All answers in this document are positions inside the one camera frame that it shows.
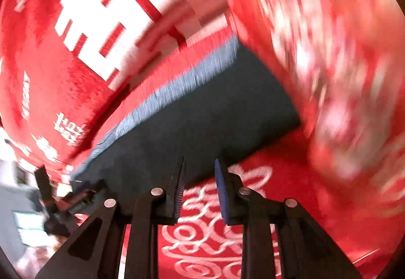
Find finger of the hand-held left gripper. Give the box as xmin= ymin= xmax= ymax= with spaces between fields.
xmin=34 ymin=166 xmax=55 ymax=211
xmin=68 ymin=180 xmax=107 ymax=214

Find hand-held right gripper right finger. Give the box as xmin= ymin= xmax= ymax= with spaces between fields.
xmin=214 ymin=157 xmax=363 ymax=279

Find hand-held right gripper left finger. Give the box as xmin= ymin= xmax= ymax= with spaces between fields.
xmin=34 ymin=156 xmax=186 ymax=279

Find black pants with blue waistband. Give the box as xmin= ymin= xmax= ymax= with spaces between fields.
xmin=70 ymin=37 xmax=301 ymax=226

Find red swirl-patterned cloth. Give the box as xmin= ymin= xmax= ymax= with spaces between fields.
xmin=117 ymin=129 xmax=405 ymax=279

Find red printed sofa cover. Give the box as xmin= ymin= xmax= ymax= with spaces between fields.
xmin=0 ymin=0 xmax=242 ymax=186

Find red embroidered cushion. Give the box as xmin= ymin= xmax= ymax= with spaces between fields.
xmin=221 ymin=0 xmax=405 ymax=181

